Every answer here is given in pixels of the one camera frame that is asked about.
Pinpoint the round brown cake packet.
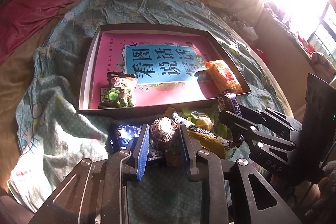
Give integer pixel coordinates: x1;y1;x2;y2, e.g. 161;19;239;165
150;117;178;151

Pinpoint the teal cartoon print blanket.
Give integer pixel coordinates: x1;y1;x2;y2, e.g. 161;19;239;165
8;0;292;212

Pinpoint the pink cardboard box tray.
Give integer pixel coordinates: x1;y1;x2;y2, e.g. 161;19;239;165
79;24;251;119

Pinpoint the orange cracker packet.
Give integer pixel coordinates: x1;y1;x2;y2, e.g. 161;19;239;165
206;60;243;94

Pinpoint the green peas snack packet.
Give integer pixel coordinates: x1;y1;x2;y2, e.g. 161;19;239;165
98;72;138;109

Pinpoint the yellow wafer bar wrapper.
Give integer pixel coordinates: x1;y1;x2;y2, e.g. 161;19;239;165
187;125;236;159

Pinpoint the brown Snickers bar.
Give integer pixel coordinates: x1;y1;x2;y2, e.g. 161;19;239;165
218;93;242;117

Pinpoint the green yellow snack packet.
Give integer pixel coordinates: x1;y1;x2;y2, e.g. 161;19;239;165
163;105;229;135

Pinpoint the blue cookie packet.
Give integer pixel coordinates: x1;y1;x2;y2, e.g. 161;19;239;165
108;124;165;165

